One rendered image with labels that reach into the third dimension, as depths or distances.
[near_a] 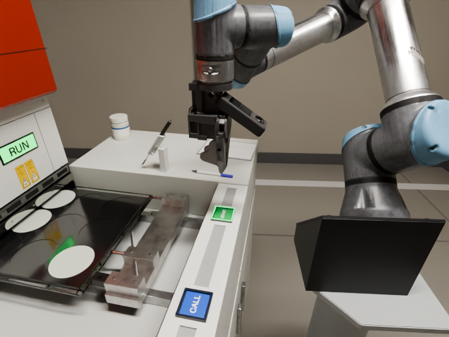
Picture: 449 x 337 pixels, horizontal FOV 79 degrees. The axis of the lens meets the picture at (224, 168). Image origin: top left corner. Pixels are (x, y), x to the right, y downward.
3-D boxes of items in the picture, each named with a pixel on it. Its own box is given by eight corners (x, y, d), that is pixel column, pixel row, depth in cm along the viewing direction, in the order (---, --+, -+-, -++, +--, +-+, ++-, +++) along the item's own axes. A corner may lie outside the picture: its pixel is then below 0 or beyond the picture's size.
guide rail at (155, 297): (4, 275, 72) (-2, 267, 70) (10, 269, 73) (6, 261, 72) (185, 310, 63) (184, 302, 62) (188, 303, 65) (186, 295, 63)
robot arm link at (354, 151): (370, 188, 76) (365, 142, 79) (415, 178, 63) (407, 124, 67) (333, 184, 73) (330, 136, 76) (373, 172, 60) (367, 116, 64)
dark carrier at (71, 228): (-48, 265, 66) (-49, 263, 65) (55, 187, 95) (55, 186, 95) (79, 289, 60) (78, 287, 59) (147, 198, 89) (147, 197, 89)
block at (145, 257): (124, 263, 68) (121, 255, 66) (131, 253, 71) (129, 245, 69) (154, 268, 66) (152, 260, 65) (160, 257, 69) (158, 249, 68)
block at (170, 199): (162, 204, 88) (161, 197, 87) (166, 198, 91) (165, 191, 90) (186, 208, 87) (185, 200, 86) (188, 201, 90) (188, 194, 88)
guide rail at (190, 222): (72, 212, 95) (70, 204, 93) (76, 208, 96) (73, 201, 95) (212, 231, 86) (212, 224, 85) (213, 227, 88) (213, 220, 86)
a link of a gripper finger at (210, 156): (202, 170, 66) (201, 135, 61) (226, 173, 65) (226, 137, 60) (198, 177, 63) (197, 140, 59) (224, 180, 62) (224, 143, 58)
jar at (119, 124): (110, 140, 113) (105, 118, 108) (119, 133, 119) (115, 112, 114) (125, 141, 112) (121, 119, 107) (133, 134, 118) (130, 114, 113)
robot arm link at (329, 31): (333, 10, 87) (209, 65, 69) (357, -20, 77) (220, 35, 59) (353, 39, 86) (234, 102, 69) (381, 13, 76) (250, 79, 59)
